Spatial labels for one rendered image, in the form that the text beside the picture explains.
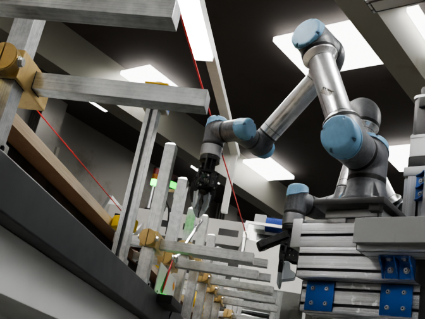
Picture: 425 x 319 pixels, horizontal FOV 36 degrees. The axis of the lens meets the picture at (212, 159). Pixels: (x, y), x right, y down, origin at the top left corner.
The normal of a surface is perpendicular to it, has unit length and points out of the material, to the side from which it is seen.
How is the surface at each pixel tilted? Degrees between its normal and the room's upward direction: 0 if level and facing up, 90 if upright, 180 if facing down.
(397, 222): 90
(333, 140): 97
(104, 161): 90
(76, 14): 180
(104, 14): 180
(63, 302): 90
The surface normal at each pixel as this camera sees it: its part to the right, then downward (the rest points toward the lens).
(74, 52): 0.80, -0.07
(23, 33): -0.13, -0.38
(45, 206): 0.97, 0.12
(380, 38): -0.18, 0.92
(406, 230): -0.58, -0.40
